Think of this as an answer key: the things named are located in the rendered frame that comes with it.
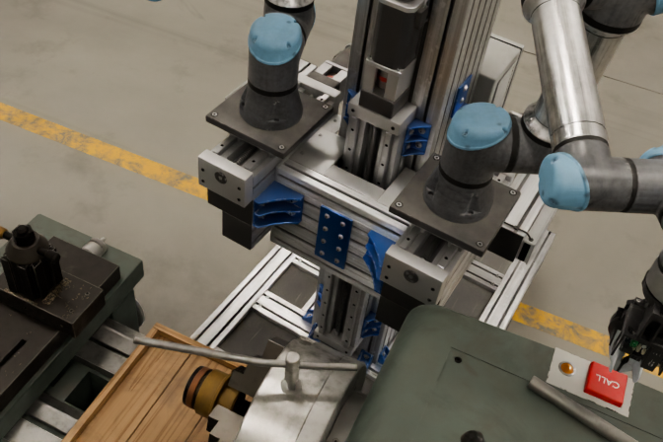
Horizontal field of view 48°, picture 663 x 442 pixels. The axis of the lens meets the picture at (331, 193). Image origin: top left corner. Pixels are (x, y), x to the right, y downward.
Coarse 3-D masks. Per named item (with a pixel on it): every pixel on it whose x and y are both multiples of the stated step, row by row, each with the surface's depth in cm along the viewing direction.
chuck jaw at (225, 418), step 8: (216, 408) 128; (224, 408) 129; (208, 416) 127; (216, 416) 127; (224, 416) 127; (232, 416) 128; (240, 416) 128; (208, 424) 128; (216, 424) 126; (224, 424) 126; (232, 424) 126; (240, 424) 127; (216, 432) 124; (224, 432) 125; (232, 432) 125; (208, 440) 125; (216, 440) 124; (224, 440) 123; (232, 440) 124
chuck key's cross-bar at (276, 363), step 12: (168, 348) 110; (180, 348) 110; (192, 348) 111; (204, 348) 111; (228, 360) 112; (240, 360) 112; (252, 360) 113; (264, 360) 113; (276, 360) 113; (300, 360) 114
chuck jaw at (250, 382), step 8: (272, 344) 129; (280, 344) 129; (304, 344) 129; (264, 352) 129; (272, 352) 129; (280, 352) 128; (240, 368) 132; (248, 368) 130; (256, 368) 130; (264, 368) 129; (232, 376) 131; (240, 376) 130; (248, 376) 130; (256, 376) 129; (264, 376) 129; (232, 384) 130; (240, 384) 130; (248, 384) 130; (256, 384) 129; (248, 392) 130; (256, 392) 129
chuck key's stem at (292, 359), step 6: (288, 354) 112; (294, 354) 112; (288, 360) 112; (294, 360) 112; (288, 366) 112; (294, 366) 112; (288, 372) 114; (294, 372) 113; (288, 378) 115; (294, 378) 115; (288, 384) 117; (294, 384) 117; (294, 390) 118
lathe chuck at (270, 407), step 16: (304, 336) 132; (304, 352) 124; (320, 352) 126; (336, 352) 129; (272, 368) 120; (272, 384) 118; (304, 384) 119; (320, 384) 119; (256, 400) 117; (272, 400) 117; (288, 400) 117; (304, 400) 117; (256, 416) 116; (272, 416) 116; (288, 416) 115; (304, 416) 115; (240, 432) 116; (256, 432) 115; (272, 432) 115; (288, 432) 114
